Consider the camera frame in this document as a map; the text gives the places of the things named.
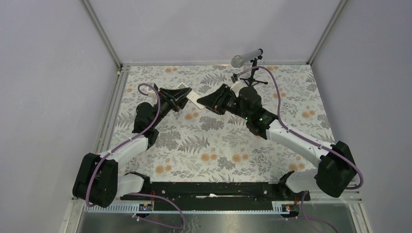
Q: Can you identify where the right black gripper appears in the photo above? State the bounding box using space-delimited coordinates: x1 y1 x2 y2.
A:
197 84 250 121

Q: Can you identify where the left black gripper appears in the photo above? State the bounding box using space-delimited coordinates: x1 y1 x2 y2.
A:
151 88 193 128

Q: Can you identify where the white remote control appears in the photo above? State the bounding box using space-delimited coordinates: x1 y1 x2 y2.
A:
176 83 205 109

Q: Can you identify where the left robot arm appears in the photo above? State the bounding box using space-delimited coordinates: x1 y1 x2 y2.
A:
72 85 192 208

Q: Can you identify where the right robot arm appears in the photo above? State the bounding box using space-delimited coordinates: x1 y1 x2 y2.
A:
197 84 356 200

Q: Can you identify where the black tripod mic stand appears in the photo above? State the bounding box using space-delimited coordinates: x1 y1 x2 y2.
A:
240 55 268 86

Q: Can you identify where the silver microphone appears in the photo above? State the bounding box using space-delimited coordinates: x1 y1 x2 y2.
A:
231 49 263 68

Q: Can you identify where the floral table mat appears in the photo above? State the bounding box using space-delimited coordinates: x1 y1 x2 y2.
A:
111 65 334 182

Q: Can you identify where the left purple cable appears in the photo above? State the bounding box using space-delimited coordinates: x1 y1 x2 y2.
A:
85 83 161 208

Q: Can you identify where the purple cable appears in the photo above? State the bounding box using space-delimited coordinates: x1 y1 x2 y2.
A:
85 83 161 208
236 66 364 190

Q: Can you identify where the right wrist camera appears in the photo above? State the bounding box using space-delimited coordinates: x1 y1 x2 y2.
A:
230 73 247 97

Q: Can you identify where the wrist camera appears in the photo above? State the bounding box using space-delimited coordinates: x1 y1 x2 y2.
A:
230 73 247 97
147 84 158 99

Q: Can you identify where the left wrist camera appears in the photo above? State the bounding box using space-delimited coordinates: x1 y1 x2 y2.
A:
147 84 158 99

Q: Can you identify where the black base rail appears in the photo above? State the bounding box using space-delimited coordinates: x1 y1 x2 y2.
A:
121 182 310 211

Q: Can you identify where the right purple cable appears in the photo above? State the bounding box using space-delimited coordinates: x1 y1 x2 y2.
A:
236 66 364 190

